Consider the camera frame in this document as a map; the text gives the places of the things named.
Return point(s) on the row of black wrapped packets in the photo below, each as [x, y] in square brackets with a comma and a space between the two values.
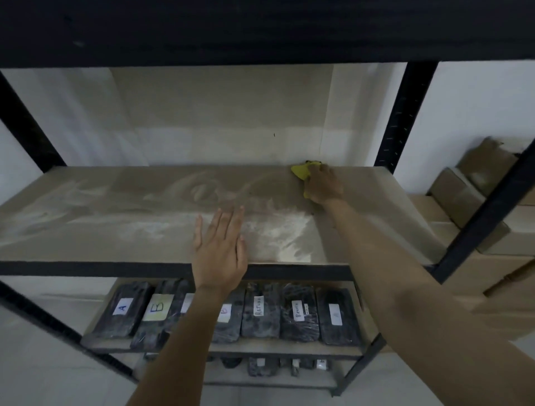
[299, 313]

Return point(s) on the person's right fingers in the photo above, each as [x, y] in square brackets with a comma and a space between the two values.
[317, 173]

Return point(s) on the person's right hand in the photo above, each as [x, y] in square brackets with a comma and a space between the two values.
[326, 186]

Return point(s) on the person's left middle finger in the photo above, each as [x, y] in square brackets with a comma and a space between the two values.
[226, 228]

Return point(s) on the black metal shelving rack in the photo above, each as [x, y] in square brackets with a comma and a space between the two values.
[250, 33]

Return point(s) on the person's left forearm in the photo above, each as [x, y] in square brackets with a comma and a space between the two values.
[188, 343]

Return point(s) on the wooden shelf board with packets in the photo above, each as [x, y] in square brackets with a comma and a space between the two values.
[250, 348]

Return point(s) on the person's left little finger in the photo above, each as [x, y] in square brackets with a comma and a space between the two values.
[198, 234]

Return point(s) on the yellow cleaning cloth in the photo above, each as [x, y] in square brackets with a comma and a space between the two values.
[299, 170]

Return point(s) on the person's right forearm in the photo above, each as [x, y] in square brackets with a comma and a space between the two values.
[409, 301]

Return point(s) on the person's left thumb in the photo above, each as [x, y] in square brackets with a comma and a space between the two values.
[243, 251]

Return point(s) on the dusty wooden shelf board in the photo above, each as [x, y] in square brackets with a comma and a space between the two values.
[125, 217]

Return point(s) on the stack of brown cardboard boxes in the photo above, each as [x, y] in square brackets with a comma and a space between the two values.
[468, 196]

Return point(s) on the person's left hand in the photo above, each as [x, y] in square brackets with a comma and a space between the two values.
[219, 263]

